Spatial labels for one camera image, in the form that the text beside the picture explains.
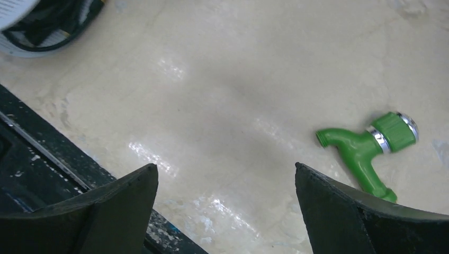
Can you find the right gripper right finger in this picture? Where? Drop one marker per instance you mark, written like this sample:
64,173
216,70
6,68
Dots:
342,219

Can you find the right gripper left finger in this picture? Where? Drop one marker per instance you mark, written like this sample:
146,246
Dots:
112,218

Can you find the green plastic faucet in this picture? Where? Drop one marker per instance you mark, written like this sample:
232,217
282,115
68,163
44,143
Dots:
389,133

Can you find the black table front rail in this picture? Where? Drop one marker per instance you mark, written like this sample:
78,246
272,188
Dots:
41,167

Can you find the white perforated cable spool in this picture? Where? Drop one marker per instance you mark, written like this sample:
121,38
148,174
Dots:
32,29

